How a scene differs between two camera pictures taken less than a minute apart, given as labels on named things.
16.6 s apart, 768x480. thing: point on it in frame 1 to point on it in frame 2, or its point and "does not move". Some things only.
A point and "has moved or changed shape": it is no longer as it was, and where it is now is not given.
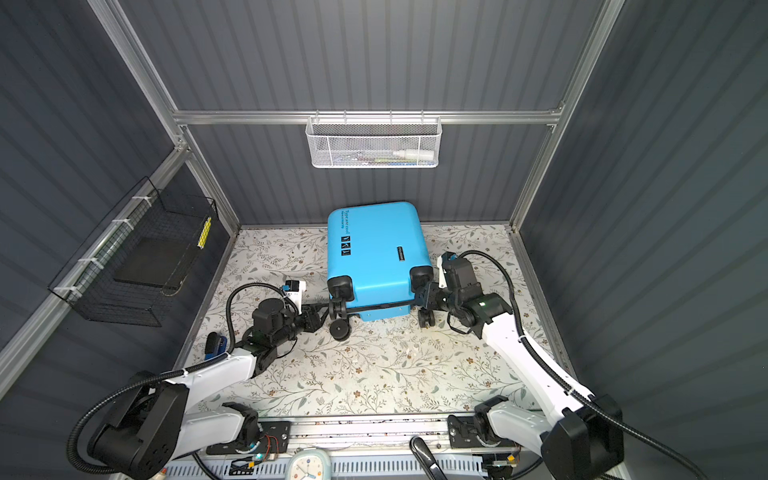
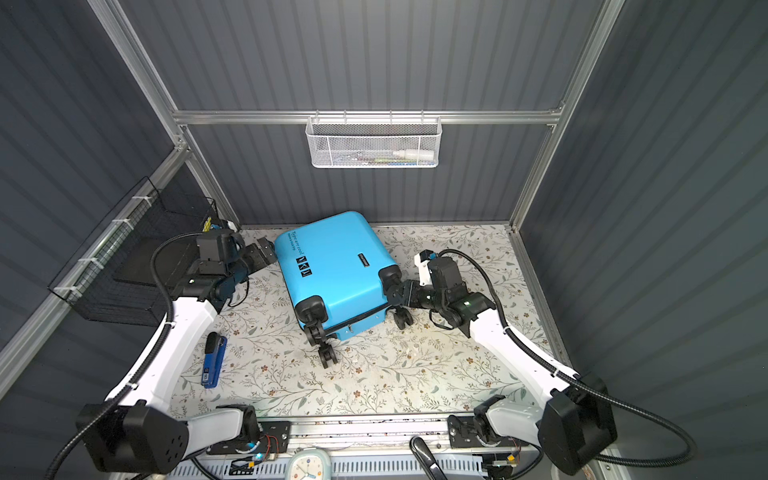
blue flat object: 215,345 does not move
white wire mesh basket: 369,142 does not move
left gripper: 311,319 to 260,262
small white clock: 309,464 does not move
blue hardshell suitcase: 378,264 has moved or changed shape
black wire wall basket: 137,256 does not move
